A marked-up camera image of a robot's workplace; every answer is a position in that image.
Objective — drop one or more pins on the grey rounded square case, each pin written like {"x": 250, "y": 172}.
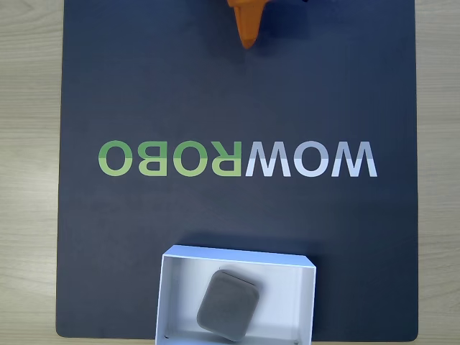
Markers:
{"x": 228, "y": 305}

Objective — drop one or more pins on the dark mat with WOWROBO print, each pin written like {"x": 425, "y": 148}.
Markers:
{"x": 251, "y": 93}

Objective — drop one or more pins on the white open cardboard box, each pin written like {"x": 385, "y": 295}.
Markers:
{"x": 179, "y": 287}

